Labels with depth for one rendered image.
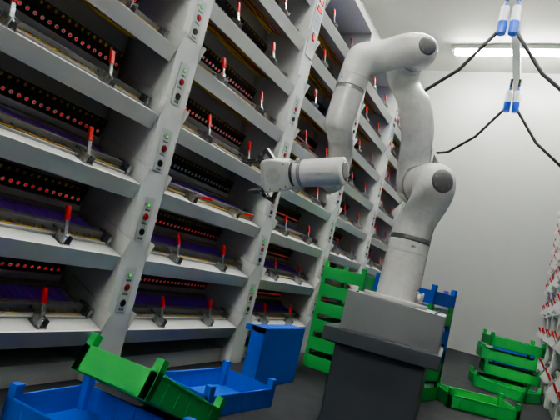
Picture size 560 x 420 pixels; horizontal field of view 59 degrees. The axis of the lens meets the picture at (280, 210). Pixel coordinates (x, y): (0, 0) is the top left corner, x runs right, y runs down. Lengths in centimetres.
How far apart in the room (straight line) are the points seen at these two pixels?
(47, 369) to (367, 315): 83
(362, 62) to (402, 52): 12
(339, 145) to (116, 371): 90
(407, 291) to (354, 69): 66
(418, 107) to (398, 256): 45
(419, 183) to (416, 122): 20
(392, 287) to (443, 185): 33
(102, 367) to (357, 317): 70
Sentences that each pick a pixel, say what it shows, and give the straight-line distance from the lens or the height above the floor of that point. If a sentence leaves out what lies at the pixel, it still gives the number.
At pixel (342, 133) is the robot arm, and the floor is 83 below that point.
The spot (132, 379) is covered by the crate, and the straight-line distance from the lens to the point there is 103.
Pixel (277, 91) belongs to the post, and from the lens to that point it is 211.
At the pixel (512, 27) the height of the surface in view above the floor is 230.
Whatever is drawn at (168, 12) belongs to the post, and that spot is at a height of 104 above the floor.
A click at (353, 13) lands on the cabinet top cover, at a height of 175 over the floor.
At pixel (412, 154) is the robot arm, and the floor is 83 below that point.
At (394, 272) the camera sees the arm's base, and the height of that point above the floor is 47.
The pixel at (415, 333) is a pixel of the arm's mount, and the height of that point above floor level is 32.
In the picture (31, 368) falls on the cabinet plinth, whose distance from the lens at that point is 136.
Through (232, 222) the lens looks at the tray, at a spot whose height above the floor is 52.
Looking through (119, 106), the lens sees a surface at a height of 70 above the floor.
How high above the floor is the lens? 41
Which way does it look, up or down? 6 degrees up
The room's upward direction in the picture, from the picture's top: 13 degrees clockwise
